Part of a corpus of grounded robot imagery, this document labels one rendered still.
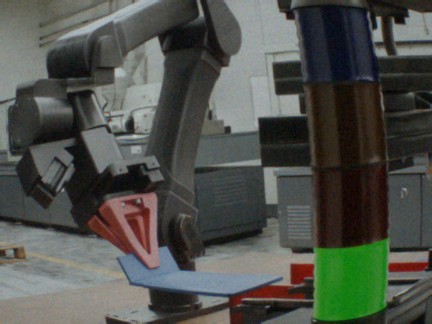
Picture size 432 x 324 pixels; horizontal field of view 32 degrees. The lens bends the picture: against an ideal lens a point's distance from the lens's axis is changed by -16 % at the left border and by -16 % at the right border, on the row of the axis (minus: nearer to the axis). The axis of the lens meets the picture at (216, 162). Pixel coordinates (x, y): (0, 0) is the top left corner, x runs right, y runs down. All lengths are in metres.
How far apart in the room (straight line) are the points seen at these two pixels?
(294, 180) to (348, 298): 6.31
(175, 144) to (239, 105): 8.75
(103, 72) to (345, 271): 0.58
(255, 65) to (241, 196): 2.08
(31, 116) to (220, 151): 7.00
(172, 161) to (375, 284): 0.69
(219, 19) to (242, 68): 8.63
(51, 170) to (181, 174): 0.25
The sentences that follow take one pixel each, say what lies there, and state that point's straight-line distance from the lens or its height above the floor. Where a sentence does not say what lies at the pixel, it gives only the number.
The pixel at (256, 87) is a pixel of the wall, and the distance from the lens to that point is 9.59.
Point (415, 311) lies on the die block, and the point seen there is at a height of 0.97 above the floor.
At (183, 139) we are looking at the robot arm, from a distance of 1.04.
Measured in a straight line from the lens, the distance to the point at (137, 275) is 0.85.
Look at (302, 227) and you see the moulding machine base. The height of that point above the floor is 0.25.
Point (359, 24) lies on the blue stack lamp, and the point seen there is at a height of 1.18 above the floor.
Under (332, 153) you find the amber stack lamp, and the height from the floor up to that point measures 1.13.
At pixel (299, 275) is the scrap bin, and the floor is 0.94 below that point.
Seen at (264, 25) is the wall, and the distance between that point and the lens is 9.48.
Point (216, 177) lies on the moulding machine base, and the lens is 7.77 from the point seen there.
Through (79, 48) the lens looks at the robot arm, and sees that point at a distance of 0.89.
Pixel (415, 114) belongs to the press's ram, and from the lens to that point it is 0.64.
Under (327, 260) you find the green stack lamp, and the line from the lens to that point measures 0.36.
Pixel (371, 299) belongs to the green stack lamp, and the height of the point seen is 1.06.
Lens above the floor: 1.14
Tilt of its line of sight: 3 degrees down
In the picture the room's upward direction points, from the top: 4 degrees counter-clockwise
